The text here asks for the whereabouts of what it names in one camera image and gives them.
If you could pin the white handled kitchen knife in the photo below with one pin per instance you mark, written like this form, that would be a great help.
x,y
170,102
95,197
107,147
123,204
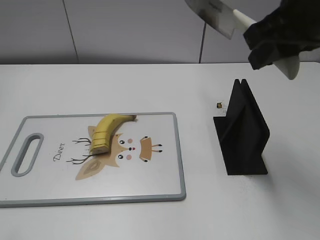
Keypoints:
x,y
225,20

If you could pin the white deer cutting board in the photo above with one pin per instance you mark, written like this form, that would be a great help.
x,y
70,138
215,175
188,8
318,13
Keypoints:
x,y
49,163

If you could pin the yellow sliced banana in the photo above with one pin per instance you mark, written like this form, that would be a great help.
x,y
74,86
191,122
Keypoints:
x,y
102,136

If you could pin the black knife stand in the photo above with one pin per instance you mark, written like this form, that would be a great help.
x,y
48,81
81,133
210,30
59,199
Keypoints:
x,y
242,133

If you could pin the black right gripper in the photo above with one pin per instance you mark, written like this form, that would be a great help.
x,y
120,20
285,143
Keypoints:
x,y
291,28

